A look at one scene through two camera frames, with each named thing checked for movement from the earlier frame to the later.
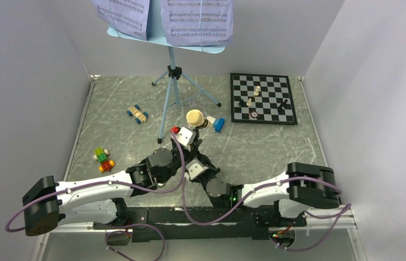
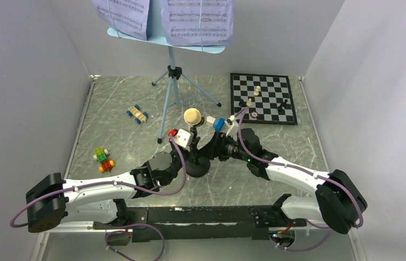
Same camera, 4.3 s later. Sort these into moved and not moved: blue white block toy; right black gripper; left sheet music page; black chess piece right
Moved: right black gripper
Not moved: blue white block toy; black chess piece right; left sheet music page
